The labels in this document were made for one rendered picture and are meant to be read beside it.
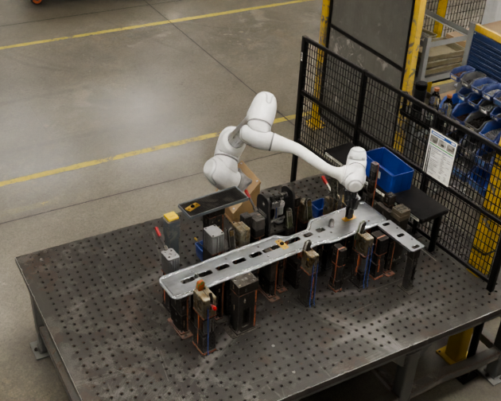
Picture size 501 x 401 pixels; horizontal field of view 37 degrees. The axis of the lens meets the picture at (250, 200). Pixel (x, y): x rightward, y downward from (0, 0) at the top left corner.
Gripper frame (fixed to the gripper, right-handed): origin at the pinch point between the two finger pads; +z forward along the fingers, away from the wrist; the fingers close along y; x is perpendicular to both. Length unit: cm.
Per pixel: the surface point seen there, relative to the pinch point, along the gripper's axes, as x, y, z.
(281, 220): -33.1, -18.8, 5.6
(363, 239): -8.2, 22.2, 1.3
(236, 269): -79, 5, 5
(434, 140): 54, 4, -33
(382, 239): 6.0, 22.9, 6.9
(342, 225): -7.0, 3.0, 4.9
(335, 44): 170, -222, 13
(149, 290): -110, -35, 35
